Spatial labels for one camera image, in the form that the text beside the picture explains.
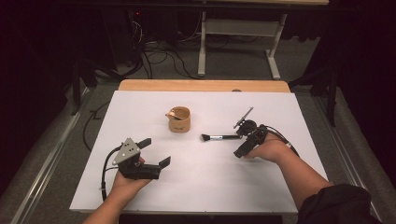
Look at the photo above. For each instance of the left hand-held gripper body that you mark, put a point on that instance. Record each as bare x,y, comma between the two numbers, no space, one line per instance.
126,152

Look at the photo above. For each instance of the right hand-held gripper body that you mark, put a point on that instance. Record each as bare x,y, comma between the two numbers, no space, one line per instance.
257,135

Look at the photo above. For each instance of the large black makeup brush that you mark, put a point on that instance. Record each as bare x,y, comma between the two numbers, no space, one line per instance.
221,137

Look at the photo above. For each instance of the wooden cup with bear figure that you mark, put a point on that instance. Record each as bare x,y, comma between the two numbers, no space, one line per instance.
180,124

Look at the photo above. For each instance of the person's right hand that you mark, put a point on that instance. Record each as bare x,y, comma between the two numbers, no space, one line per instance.
274,149

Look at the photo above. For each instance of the person's left hand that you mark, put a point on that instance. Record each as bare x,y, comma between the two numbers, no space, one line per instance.
126,186

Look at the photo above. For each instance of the white board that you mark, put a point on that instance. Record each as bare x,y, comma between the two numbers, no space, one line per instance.
202,186

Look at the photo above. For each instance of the wooden table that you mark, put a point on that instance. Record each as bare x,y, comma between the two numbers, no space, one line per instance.
186,85

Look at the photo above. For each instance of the dark metal stand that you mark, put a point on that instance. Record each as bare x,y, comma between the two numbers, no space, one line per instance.
332,102
76,93

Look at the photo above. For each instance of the person's black sleeve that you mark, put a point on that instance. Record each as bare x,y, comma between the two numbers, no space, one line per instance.
336,205

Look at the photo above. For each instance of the black computer case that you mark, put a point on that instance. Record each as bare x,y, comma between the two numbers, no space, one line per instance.
162,25

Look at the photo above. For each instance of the aluminium floor rail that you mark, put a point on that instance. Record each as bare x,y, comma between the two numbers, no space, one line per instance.
348,165
46,174

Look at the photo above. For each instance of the grey metal frame stand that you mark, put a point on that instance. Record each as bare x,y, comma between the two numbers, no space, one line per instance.
239,27

